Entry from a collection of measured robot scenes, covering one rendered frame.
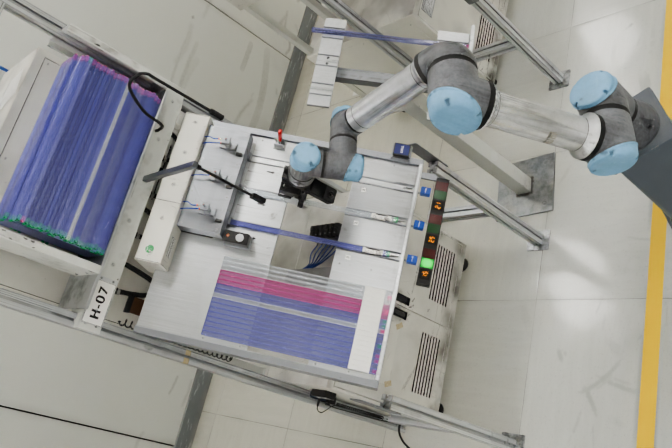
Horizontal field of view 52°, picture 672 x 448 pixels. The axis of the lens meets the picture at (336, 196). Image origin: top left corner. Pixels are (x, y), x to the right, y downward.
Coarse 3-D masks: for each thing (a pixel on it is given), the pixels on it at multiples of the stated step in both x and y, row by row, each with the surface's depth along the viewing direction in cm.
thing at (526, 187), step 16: (416, 112) 230; (432, 128) 238; (464, 144) 244; (480, 144) 249; (480, 160) 252; (496, 160) 254; (528, 160) 275; (544, 160) 269; (496, 176) 261; (512, 176) 260; (528, 176) 268; (544, 176) 266; (512, 192) 274; (528, 192) 268; (544, 192) 262; (512, 208) 270; (528, 208) 265; (544, 208) 259
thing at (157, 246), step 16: (192, 128) 211; (208, 128) 213; (176, 144) 210; (192, 144) 209; (176, 160) 207; (192, 160) 207; (176, 176) 205; (192, 176) 207; (160, 192) 204; (176, 192) 203; (160, 208) 202; (176, 208) 201; (160, 224) 200; (176, 224) 202; (144, 240) 198; (160, 240) 198; (176, 240) 205; (144, 256) 196; (160, 256) 196
